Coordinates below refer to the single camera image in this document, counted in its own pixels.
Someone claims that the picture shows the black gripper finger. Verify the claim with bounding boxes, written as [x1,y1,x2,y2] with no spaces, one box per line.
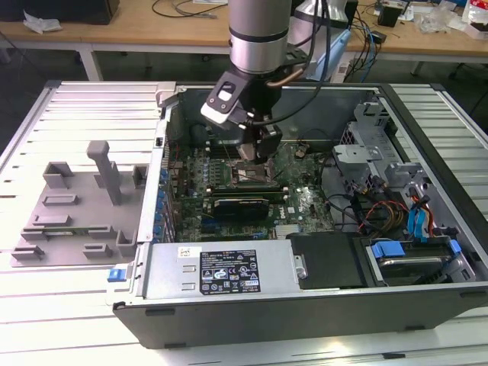
[254,124,284,165]

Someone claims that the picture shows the silver green CPU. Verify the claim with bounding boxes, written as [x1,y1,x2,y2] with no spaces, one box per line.
[236,142,258,164]

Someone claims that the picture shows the CPU socket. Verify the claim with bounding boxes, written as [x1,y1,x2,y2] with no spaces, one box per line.
[227,159,276,188]

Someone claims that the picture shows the green motherboard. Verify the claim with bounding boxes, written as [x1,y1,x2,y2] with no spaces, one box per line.
[167,140,336,243]

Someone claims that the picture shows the black graphics card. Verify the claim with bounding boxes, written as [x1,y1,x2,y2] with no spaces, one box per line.
[211,197,270,221]

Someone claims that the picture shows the silver metal disk bay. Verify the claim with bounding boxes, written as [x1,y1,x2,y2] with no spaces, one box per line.
[330,99,435,203]

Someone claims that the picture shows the pale blue teach pendant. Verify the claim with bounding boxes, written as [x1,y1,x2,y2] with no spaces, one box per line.
[307,29,354,83]

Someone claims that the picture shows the silver finned heat sink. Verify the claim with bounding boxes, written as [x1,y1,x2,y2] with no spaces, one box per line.
[274,223,303,239]

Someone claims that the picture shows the wooden desk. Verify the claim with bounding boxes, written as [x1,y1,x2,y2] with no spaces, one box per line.
[0,0,488,83]

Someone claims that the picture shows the black plastic shroud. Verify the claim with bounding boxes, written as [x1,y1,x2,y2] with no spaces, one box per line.
[285,232,368,290]

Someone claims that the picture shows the small black box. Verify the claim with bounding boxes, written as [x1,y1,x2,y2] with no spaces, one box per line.
[376,3,404,28]

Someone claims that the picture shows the silver power supply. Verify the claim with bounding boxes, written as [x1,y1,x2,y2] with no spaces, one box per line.
[143,242,302,302]

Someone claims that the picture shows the black silver PC case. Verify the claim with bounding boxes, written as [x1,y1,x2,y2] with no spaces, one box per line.
[112,82,488,350]

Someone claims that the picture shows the hard disk in blue carrier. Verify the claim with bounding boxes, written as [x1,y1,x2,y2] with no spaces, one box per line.
[366,239,464,286]

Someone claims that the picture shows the clear plastic bags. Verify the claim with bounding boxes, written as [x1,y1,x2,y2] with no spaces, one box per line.
[417,2,468,35]

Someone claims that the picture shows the gray parts rack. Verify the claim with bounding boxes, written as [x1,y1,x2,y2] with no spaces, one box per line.
[10,140,150,268]

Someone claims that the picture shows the green RAM stick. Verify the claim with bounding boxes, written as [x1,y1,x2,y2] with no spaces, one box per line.
[44,226,112,235]

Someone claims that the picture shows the large black box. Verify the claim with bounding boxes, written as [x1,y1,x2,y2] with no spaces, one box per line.
[0,0,121,26]

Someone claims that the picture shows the red white packet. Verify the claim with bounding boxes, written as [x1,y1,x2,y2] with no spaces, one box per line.
[461,0,488,40]

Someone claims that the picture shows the white crumpled bag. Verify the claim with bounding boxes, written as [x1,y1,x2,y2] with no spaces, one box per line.
[21,9,64,36]

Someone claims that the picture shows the bronze curved cable sleeve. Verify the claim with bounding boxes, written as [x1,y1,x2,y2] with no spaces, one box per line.
[265,65,306,89]

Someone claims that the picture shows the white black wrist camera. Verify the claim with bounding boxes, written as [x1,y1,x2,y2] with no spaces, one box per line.
[200,70,253,125]

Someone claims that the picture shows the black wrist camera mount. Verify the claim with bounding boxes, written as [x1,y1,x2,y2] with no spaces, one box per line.
[282,40,310,79]

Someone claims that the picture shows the yellow black power wire bundle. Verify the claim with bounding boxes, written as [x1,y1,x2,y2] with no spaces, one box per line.
[356,192,407,233]

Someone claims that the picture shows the blue data wire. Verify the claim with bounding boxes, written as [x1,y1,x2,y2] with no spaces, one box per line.
[406,205,420,242]
[415,204,434,243]

